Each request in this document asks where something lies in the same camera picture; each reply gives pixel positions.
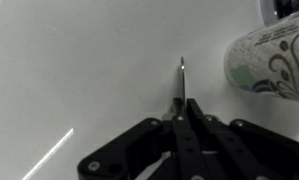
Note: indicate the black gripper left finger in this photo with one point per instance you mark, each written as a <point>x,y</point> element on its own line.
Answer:
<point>139,150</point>

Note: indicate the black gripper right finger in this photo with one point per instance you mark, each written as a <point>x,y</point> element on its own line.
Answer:
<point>249,150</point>

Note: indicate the metal coffee spoon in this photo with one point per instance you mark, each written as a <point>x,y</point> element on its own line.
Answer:
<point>182,83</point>

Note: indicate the patterned paper cup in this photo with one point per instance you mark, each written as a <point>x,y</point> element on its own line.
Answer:
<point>275,56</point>

